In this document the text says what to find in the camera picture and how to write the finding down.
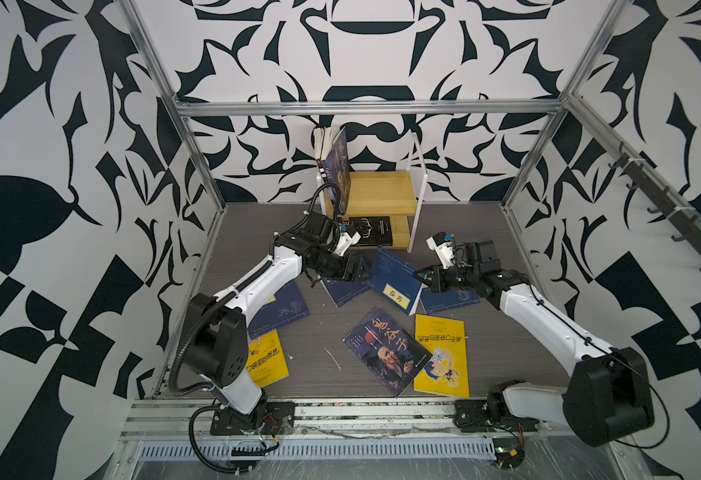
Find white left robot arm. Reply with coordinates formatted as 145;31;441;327
168;230;370;415

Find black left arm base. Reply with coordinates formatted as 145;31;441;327
210;401;296;436

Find black book yellow title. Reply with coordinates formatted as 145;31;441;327
348;216;393;247

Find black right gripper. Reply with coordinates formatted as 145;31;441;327
414;262;481;294

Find yellow book right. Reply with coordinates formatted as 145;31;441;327
413;314;470;399

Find grey wall hook rail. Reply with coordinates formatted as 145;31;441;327
609;141;701;273

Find yellow book left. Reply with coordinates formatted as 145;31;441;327
246;330;290;388

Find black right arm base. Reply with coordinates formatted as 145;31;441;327
452;380;539;433

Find black standing book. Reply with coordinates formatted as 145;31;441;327
312;127;336;184

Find wooden white-framed bookshelf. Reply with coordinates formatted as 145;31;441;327
344;133;428;253

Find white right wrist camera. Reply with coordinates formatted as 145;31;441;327
426;232;454;269

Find purple portrait book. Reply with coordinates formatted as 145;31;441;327
330;128;351;215
344;307;431;397

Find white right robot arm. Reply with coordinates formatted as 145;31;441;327
414;232;659;447

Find white cable tie scrap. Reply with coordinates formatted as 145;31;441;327
324;347;342;372

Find thick blue book yellow label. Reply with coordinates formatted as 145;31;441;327
366;247;424;316

